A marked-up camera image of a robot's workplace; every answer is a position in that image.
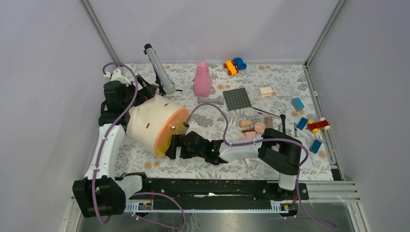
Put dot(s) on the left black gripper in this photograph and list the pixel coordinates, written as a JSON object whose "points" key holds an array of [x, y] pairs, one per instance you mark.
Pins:
{"points": [[147, 92]]}

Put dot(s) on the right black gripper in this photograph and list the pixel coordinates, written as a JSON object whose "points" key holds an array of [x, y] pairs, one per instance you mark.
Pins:
{"points": [[177, 140]]}

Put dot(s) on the cream round drawer organizer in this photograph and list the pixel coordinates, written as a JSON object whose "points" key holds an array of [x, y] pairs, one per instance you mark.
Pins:
{"points": [[153, 123]]}

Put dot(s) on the pink square compact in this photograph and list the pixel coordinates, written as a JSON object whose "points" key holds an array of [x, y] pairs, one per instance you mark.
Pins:
{"points": [[250, 134]]}

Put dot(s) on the eyeshadow palette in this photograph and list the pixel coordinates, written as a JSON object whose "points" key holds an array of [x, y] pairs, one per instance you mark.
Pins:
{"points": [[268, 121]]}

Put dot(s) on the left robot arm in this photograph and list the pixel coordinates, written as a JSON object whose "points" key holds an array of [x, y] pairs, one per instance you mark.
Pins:
{"points": [[100, 193]]}

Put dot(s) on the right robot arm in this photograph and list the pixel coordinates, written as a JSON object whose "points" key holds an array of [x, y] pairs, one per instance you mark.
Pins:
{"points": [[278, 150]]}

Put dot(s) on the beige makeup sponge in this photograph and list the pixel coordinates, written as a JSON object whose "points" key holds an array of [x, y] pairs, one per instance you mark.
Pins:
{"points": [[244, 123]]}

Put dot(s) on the black makeup brush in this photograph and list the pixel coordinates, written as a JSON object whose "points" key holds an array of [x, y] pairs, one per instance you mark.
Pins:
{"points": [[281, 116]]}

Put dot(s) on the grey microphone on stand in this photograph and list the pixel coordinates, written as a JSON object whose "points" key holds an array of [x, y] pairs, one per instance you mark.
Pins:
{"points": [[166, 85]]}

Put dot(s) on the pink cone bottle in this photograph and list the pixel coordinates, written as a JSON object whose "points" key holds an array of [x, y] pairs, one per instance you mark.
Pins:
{"points": [[202, 82]]}

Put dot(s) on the grey lego baseplate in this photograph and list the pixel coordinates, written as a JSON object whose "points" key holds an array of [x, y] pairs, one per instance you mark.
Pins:
{"points": [[236, 99]]}

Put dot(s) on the orange and blue toy car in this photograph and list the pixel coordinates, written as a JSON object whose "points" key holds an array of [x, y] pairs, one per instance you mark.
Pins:
{"points": [[234, 66]]}

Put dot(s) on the beige lego brick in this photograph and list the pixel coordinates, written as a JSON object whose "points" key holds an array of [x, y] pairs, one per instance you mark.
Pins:
{"points": [[266, 91]]}

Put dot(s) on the light blue lego brick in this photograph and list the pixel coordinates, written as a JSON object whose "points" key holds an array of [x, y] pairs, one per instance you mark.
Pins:
{"points": [[297, 104]]}

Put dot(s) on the blue lego brick lower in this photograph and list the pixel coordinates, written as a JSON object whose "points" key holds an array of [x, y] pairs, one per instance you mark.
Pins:
{"points": [[315, 146]]}

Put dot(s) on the red yellow toy car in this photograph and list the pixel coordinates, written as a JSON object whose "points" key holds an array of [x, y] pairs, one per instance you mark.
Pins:
{"points": [[316, 126]]}

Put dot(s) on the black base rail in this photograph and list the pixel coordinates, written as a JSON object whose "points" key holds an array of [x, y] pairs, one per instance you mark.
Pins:
{"points": [[200, 194]]}

